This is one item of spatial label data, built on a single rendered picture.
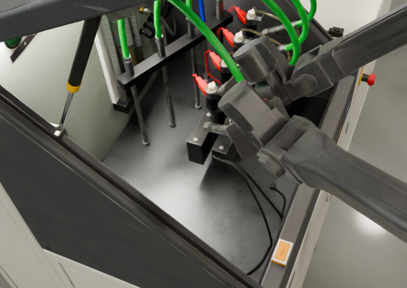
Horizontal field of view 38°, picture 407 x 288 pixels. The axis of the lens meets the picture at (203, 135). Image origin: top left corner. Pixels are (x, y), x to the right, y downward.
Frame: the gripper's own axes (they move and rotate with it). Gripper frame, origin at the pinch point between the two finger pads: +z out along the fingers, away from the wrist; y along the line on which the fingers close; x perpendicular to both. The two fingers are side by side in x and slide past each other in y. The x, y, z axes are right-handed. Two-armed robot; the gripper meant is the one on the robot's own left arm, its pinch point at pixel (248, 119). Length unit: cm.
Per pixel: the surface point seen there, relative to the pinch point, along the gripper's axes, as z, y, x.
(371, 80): 54, -42, 24
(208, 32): -6.1, -0.5, -17.7
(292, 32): 9.2, -16.7, -7.6
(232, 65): -7.3, -1.1, -11.2
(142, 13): 47, 5, -24
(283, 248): 7.6, 5.9, 29.5
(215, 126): 9.4, 5.2, 0.5
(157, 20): 27.0, 3.4, -21.6
